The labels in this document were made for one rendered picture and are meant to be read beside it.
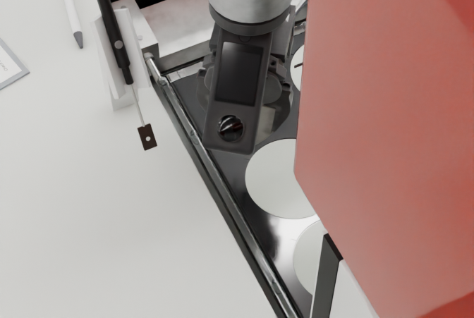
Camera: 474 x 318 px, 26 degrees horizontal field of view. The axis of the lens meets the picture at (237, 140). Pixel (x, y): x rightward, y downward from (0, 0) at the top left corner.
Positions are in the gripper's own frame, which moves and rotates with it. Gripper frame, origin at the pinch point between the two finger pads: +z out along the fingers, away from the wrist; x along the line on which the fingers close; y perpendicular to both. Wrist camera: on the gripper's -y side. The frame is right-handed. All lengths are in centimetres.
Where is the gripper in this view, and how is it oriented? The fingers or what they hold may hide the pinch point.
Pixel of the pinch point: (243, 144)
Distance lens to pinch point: 103.6
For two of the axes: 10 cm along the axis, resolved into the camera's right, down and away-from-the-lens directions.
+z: 0.0, 5.6, 8.3
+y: 1.9, -8.1, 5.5
